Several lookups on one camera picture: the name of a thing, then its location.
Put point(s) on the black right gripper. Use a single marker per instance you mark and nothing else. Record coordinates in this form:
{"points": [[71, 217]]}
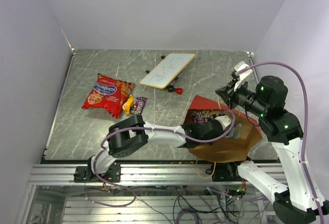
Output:
{"points": [[228, 94]]}

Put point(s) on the red brown paper bag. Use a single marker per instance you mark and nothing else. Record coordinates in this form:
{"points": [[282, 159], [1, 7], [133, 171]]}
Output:
{"points": [[226, 149]]}

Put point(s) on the purple candy packet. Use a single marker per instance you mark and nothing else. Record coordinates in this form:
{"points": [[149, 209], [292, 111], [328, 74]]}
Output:
{"points": [[138, 105]]}

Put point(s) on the yellow candy packet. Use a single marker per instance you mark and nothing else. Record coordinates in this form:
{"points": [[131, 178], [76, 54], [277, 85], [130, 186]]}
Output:
{"points": [[128, 105]]}

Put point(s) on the red cookie snack bag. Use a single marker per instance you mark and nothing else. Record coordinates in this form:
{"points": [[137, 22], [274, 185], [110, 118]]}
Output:
{"points": [[110, 94]]}

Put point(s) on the brown m&m's candy packet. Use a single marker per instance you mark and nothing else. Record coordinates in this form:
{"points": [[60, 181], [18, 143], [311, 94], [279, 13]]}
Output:
{"points": [[202, 116]]}

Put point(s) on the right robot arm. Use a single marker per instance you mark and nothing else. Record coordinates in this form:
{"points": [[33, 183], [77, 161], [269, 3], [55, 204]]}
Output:
{"points": [[298, 201]]}

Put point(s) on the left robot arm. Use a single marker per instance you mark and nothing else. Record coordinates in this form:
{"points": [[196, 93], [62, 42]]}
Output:
{"points": [[128, 136]]}

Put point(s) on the white blue snack wrapper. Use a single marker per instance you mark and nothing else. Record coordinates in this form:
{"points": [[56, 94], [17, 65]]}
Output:
{"points": [[237, 130]]}

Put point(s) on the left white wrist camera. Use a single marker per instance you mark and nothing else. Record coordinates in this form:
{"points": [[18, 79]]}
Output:
{"points": [[225, 122]]}

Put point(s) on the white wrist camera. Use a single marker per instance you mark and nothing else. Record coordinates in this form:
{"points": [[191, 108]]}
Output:
{"points": [[225, 122], [241, 74]]}

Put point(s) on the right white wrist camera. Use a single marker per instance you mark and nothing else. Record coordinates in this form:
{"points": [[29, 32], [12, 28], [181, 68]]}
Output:
{"points": [[241, 74]]}

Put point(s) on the small whiteboard with yellow frame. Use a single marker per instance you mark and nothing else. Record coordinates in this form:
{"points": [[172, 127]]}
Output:
{"points": [[167, 70]]}

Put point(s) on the aluminium mounting rail frame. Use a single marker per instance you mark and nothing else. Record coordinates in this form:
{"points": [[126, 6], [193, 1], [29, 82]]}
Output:
{"points": [[150, 209]]}

